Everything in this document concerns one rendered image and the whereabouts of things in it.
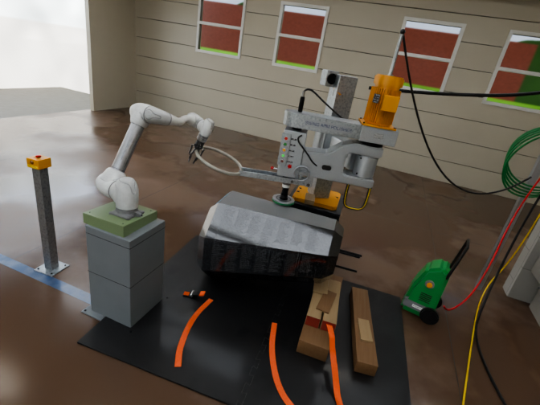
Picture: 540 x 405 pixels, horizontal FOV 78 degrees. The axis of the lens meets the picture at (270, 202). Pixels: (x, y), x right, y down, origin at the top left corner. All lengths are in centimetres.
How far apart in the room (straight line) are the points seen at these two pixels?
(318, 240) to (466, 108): 648
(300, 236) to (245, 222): 50
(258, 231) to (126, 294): 114
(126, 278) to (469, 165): 788
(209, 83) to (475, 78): 649
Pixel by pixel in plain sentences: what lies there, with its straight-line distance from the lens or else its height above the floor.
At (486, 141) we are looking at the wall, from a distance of 901.
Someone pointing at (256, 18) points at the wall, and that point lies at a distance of 953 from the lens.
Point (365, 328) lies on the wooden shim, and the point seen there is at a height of 14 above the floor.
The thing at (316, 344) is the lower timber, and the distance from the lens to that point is 285.
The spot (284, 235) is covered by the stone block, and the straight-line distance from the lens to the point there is 290.
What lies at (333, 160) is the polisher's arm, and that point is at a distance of 300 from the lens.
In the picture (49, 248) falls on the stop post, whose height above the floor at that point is 25.
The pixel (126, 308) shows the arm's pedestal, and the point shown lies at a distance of 292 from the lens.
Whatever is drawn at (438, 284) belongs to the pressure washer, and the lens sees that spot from 358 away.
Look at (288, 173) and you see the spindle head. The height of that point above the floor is 118.
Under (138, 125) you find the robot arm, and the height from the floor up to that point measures 148.
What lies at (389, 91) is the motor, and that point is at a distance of 296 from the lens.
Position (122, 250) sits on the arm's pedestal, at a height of 71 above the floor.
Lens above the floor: 212
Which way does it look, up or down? 23 degrees down
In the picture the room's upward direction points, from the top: 10 degrees clockwise
